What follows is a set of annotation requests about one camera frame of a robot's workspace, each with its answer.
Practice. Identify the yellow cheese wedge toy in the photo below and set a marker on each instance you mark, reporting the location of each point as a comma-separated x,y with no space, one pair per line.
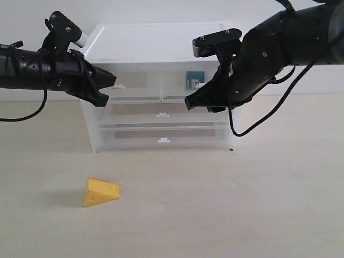
99,191

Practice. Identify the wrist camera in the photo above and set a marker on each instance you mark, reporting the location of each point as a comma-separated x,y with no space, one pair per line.
227,41
62,32

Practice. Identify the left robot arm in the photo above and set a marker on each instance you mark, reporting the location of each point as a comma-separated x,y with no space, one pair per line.
29,70

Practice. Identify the middle wide clear drawer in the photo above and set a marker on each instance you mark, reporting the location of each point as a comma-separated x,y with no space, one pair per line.
137,113

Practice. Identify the wide clear drawer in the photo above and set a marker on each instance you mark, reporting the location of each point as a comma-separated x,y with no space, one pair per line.
216,136
137,113

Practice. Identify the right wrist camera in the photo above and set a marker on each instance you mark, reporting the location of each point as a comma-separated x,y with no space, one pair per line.
227,41

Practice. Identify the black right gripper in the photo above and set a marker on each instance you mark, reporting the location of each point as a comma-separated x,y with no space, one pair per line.
245,68

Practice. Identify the bottom wide clear drawer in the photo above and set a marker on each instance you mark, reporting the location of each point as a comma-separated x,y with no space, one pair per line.
216,136

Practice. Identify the white plastic drawer cabinet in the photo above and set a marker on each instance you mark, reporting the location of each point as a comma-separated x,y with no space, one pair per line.
155,48

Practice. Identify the white blue pill bottle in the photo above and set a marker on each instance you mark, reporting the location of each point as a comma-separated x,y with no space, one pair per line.
195,79

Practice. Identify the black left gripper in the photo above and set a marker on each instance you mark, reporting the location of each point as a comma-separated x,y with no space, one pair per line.
80,78

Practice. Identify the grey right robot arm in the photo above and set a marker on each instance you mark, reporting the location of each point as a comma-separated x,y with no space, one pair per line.
305,35

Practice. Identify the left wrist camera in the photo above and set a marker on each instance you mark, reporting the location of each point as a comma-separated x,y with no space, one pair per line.
62,32

